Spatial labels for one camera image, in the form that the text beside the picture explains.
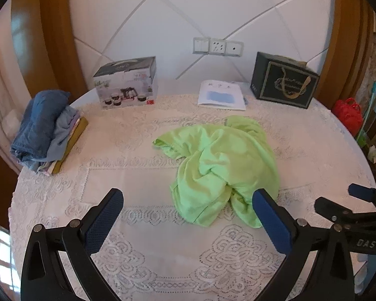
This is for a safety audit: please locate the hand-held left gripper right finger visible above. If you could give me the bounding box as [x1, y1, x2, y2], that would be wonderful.
[252, 189, 354, 301]

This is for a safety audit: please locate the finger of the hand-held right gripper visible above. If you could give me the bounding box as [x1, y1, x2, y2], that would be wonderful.
[348, 183, 376, 207]
[314, 197, 376, 229]

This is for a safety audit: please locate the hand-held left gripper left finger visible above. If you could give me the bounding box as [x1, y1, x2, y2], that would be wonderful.
[20, 188, 124, 301]

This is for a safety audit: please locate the light green shirt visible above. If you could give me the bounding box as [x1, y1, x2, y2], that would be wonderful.
[152, 115, 281, 229]

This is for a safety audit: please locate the white lace tablecloth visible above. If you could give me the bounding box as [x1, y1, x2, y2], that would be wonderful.
[8, 92, 376, 301]

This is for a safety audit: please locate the red plastic bag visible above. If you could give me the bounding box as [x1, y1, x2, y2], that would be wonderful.
[332, 98, 363, 137]

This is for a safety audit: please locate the folded olive yellow garment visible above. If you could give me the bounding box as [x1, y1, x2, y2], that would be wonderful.
[52, 117, 89, 174]

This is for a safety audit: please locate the folded light blue garment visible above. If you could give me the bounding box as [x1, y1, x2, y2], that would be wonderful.
[47, 105, 80, 164]

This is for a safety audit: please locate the black gift bag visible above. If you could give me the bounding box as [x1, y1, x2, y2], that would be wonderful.
[250, 52, 320, 110]

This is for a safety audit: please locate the white booklet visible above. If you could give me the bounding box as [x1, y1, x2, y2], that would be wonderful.
[197, 80, 247, 111]

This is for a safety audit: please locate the tea set cardboard box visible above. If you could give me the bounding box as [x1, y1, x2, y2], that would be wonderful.
[92, 56, 159, 110]

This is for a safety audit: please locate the pale curtain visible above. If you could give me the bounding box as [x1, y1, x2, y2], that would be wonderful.
[0, 31, 35, 176]

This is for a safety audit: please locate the wooden wall trim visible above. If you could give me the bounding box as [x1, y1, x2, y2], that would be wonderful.
[313, 0, 376, 101]
[39, 0, 88, 101]

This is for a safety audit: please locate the white five-hole wall socket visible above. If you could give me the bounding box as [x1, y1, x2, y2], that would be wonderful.
[209, 38, 227, 55]

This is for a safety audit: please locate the white wall switch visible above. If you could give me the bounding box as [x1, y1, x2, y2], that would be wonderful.
[193, 37, 210, 54]

